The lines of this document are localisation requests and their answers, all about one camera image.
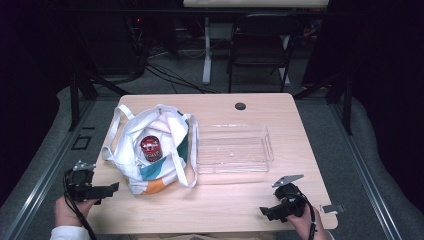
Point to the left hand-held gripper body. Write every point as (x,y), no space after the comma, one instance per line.
(83,190)

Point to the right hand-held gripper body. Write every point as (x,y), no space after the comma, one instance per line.
(291,201)

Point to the white tote bag colour patches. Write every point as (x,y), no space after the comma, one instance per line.
(133,160)

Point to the red can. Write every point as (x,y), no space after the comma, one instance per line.
(151,148)

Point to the clear plastic tray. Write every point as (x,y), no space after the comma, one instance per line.
(233,150)

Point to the person's right hand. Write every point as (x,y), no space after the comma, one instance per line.
(308,225)

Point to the person's left hand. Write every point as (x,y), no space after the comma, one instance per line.
(68,213)

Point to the round table grommet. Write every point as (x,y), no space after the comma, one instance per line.
(240,106)

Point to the black folding chair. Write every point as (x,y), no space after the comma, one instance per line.
(263,43)

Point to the white desk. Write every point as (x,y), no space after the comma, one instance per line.
(253,3)

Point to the black metal frame stand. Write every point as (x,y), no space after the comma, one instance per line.
(75,100)
(346,100)

